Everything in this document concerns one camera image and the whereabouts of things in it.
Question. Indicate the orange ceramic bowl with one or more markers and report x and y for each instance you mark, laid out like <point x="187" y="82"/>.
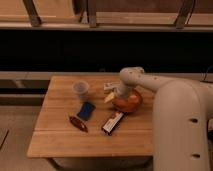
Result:
<point x="130" y="104"/>

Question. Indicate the red brown snack packet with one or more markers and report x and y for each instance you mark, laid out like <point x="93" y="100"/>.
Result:
<point x="78" y="123"/>

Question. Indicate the clear plastic cup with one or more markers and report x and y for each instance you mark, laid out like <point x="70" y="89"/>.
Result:
<point x="81" y="88"/>

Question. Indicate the blue sponge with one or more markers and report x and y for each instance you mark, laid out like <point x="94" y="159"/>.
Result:
<point x="86" y="111"/>

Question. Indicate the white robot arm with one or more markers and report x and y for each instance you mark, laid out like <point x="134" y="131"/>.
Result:
<point x="181" y="109"/>

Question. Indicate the wooden folding table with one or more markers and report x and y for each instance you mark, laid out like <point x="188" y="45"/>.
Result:
<point x="54" y="136"/>

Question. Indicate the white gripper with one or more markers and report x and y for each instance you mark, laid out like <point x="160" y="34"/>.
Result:
<point x="121" y="91"/>

